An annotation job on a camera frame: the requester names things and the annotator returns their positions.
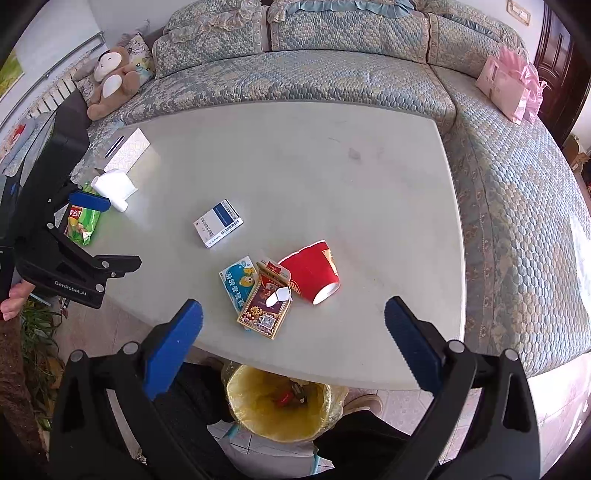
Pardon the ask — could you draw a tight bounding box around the red gold cigarette pack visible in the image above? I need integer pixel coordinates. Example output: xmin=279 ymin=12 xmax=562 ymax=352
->
xmin=238 ymin=260 xmax=293 ymax=339

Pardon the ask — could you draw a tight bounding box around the blue bear medicine box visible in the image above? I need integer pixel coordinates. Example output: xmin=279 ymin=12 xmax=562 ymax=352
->
xmin=218 ymin=256 xmax=259 ymax=314

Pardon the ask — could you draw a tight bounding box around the white blue medicine box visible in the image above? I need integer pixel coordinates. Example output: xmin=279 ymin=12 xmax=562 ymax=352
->
xmin=193 ymin=199 xmax=243 ymax=248

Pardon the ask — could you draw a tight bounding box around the red paper cup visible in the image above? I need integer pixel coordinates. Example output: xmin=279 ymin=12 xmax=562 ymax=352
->
xmin=280 ymin=240 xmax=341 ymax=305

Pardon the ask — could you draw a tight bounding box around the brown sleeved forearm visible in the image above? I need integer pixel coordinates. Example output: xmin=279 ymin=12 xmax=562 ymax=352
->
xmin=0 ymin=319 xmax=47 ymax=464

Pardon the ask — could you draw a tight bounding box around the yellow lined trash bin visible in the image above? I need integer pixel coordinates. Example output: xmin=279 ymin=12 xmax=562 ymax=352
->
xmin=221 ymin=362 xmax=349 ymax=444

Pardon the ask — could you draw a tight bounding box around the person left hand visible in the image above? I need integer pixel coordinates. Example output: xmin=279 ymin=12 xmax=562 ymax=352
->
xmin=1 ymin=280 xmax=35 ymax=321

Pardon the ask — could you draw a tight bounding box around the green chips bag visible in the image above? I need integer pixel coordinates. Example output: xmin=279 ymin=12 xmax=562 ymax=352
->
xmin=65 ymin=182 xmax=101 ymax=246

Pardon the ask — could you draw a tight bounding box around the white tissue roll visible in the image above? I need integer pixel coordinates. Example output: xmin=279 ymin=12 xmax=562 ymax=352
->
xmin=90 ymin=170 xmax=137 ymax=212

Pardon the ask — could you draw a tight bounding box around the glittery tissue box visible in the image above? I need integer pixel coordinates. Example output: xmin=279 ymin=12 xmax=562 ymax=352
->
xmin=102 ymin=128 xmax=150 ymax=173

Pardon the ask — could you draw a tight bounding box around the green potted plant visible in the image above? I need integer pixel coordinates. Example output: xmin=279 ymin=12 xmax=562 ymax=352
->
xmin=21 ymin=299 xmax=64 ymax=432

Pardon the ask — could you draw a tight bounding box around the brown plush monkey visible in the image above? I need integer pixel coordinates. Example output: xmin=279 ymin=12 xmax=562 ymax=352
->
xmin=87 ymin=46 xmax=140 ymax=121

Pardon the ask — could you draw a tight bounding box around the floral quilted sofa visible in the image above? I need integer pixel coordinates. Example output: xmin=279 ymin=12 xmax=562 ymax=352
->
xmin=88 ymin=1 xmax=590 ymax=376

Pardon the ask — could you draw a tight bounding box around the pink gift bag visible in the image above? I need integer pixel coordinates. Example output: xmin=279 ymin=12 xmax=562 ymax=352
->
xmin=476 ymin=45 xmax=547 ymax=125

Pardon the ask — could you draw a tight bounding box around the dark wooden door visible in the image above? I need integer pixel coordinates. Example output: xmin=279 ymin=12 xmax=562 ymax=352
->
xmin=534 ymin=1 xmax=590 ymax=146

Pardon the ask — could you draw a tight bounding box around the landscape wall painting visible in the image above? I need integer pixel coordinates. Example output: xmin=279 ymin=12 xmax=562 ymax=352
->
xmin=0 ymin=50 xmax=24 ymax=98

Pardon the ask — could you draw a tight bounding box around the wall socket plate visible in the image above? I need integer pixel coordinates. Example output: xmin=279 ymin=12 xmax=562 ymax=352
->
xmin=506 ymin=0 xmax=531 ymax=26

